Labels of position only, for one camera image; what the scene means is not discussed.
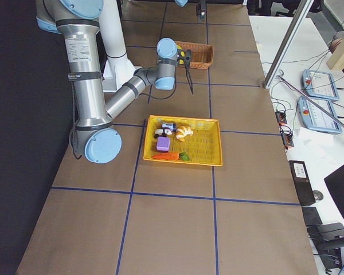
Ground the teach pendant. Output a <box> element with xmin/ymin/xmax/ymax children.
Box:
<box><xmin>302</xmin><ymin>69</ymin><xmax>339</xmax><ymax>101</ymax></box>
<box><xmin>298</xmin><ymin>96</ymin><xmax>342</xmax><ymax>135</ymax></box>

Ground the toy croissant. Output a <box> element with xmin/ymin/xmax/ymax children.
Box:
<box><xmin>175</xmin><ymin>125</ymin><xmax>194</xmax><ymax>142</ymax></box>

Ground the white side table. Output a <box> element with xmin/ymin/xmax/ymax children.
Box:
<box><xmin>248</xmin><ymin>14</ymin><xmax>344</xmax><ymax>230</ymax></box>

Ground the yellow plastic basket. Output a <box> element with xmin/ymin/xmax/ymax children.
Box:
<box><xmin>143</xmin><ymin>115</ymin><xmax>223</xmax><ymax>166</ymax></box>

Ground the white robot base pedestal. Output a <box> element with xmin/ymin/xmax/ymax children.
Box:
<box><xmin>99</xmin><ymin>0</ymin><xmax>135</xmax><ymax>92</ymax></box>

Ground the orange toy carrot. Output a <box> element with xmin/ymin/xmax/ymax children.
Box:
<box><xmin>152</xmin><ymin>152</ymin><xmax>190</xmax><ymax>161</ymax></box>

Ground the black yellow gripper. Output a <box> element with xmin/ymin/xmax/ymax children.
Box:
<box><xmin>177</xmin><ymin>48</ymin><xmax>194</xmax><ymax>94</ymax></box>

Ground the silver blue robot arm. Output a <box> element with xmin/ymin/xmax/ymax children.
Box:
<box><xmin>36</xmin><ymin>1</ymin><xmax>191</xmax><ymax>164</ymax></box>

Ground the lower teach pendant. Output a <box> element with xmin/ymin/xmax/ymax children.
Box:
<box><xmin>298</xmin><ymin>96</ymin><xmax>342</xmax><ymax>135</ymax></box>

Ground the black box device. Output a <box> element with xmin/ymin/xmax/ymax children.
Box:
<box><xmin>288</xmin><ymin>160</ymin><xmax>315</xmax><ymax>206</ymax></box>

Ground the brown wicker basket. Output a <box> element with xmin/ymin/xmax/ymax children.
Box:
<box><xmin>175</xmin><ymin>41</ymin><xmax>214</xmax><ymax>69</ymax></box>

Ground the upper teach pendant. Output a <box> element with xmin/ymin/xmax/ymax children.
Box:
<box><xmin>302</xmin><ymin>69</ymin><xmax>339</xmax><ymax>101</ymax></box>

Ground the orange black connector strip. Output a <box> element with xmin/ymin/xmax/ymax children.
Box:
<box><xmin>275</xmin><ymin>110</ymin><xmax>294</xmax><ymax>151</ymax></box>

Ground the purple foam cube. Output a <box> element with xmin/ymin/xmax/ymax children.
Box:
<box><xmin>156</xmin><ymin>136</ymin><xmax>171</xmax><ymax>152</ymax></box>

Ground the aluminium frame post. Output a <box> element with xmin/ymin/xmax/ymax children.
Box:
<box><xmin>263</xmin><ymin>0</ymin><xmax>314</xmax><ymax>89</ymax></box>

